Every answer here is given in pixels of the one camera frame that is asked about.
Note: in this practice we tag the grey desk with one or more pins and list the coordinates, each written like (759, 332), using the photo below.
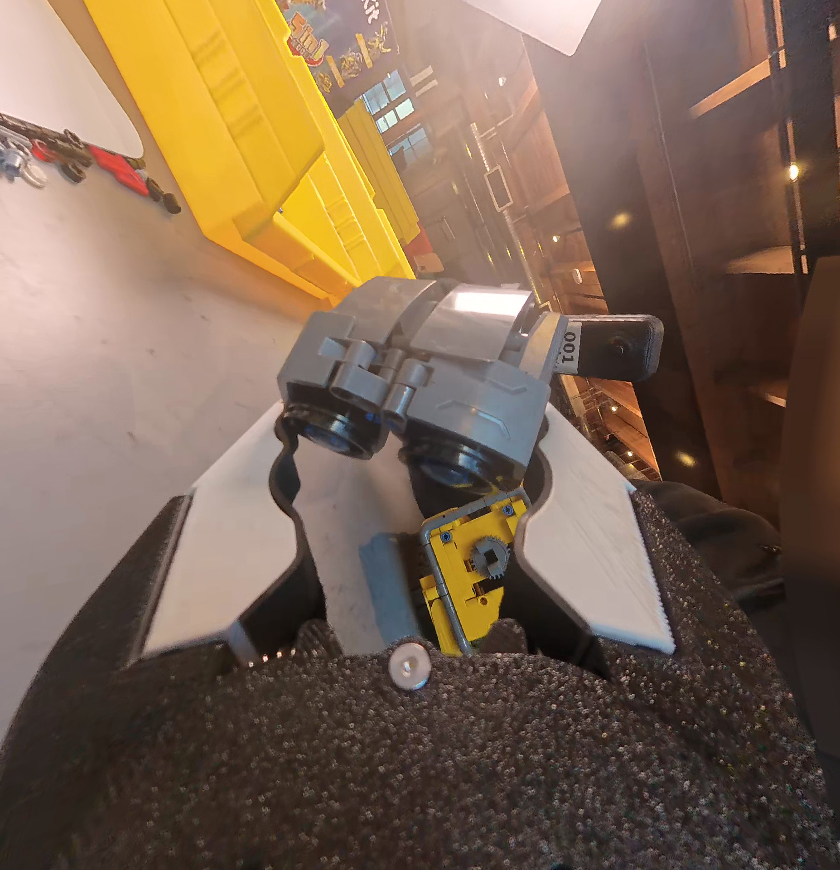
(121, 340)

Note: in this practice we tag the pile of grey toy pieces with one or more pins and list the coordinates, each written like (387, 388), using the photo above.
(12, 160)

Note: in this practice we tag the red and black toy pieces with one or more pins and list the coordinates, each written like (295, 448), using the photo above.
(117, 166)

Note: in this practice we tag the grey Lego engine assembly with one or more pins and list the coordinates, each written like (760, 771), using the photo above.
(393, 319)

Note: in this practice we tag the yellow toy robot body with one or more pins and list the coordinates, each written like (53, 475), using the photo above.
(461, 544)

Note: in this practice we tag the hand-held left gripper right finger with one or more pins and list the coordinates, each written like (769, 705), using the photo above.
(597, 557)

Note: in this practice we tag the blue toy kit box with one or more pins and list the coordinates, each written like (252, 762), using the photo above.
(352, 41)

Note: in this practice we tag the stack of yellow bins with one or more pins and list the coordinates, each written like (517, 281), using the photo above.
(372, 149)

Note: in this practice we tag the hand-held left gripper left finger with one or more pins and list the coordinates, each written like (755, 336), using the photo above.
(223, 544)

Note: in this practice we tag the white book stand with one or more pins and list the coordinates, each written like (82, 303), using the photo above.
(53, 68)

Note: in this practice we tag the yellow plastic bin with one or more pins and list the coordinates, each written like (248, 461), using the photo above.
(223, 136)
(365, 231)

